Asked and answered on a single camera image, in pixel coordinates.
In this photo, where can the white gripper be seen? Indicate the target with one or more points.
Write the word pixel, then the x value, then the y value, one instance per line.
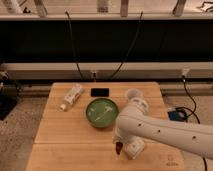
pixel 132 145

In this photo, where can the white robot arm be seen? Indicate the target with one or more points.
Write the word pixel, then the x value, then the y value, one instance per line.
pixel 133 123

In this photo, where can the black rectangular sponge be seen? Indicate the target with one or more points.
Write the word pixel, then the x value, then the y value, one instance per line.
pixel 99 92

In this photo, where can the green bowl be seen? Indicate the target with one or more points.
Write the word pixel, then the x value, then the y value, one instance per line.
pixel 102 112

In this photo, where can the clear plastic cup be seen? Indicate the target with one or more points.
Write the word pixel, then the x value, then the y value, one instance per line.
pixel 133 93

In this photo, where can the blue box on floor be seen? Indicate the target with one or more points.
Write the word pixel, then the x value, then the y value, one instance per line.
pixel 176 116

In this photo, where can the white tube bottle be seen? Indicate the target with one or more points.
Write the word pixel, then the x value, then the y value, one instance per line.
pixel 71 97

